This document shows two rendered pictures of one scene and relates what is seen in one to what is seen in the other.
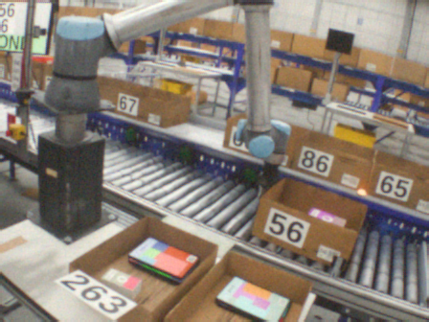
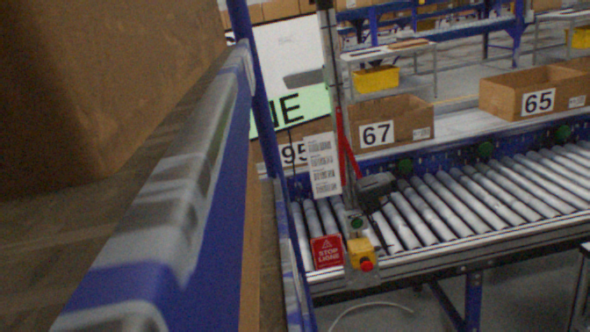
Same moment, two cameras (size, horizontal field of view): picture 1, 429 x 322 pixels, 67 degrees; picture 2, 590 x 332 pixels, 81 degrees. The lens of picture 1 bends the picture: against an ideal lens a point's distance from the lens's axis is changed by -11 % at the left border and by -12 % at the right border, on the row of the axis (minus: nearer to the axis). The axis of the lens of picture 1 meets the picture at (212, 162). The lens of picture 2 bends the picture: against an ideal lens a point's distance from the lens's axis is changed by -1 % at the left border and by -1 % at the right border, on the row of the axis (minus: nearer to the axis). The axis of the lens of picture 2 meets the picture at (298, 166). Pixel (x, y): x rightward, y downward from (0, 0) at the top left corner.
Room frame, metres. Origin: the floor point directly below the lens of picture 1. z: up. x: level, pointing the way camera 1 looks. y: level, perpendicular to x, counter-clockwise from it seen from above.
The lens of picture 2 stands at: (0.97, 1.60, 1.57)
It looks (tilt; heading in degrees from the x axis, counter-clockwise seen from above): 24 degrees down; 334
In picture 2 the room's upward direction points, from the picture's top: 11 degrees counter-clockwise
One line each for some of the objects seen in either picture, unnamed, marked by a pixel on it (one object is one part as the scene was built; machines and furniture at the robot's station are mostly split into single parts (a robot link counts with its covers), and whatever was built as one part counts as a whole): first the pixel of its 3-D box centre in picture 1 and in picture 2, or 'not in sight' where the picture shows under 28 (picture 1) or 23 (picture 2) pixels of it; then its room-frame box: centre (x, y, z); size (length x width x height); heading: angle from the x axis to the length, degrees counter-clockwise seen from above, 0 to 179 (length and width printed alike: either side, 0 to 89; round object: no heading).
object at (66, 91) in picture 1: (73, 85); not in sight; (1.12, 0.49, 1.25); 0.19 x 0.19 x 0.10
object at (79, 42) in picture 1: (79, 44); not in sight; (1.12, 0.49, 1.39); 0.17 x 0.15 x 0.18; 11
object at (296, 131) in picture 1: (266, 138); (530, 92); (1.93, -0.27, 0.96); 0.39 x 0.29 x 0.17; 65
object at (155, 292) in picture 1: (147, 268); not in sight; (0.86, 0.13, 0.80); 0.38 x 0.28 x 0.10; 157
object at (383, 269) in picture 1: (384, 264); not in sight; (1.20, -0.78, 0.72); 0.52 x 0.05 x 0.05; 155
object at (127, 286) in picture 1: (121, 285); not in sight; (0.79, 0.19, 0.78); 0.10 x 0.06 x 0.05; 77
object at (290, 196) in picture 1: (312, 219); not in sight; (1.29, -0.44, 0.83); 0.39 x 0.29 x 0.17; 63
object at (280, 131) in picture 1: (277, 136); not in sight; (1.44, -0.25, 1.11); 0.10 x 0.09 x 0.12; 101
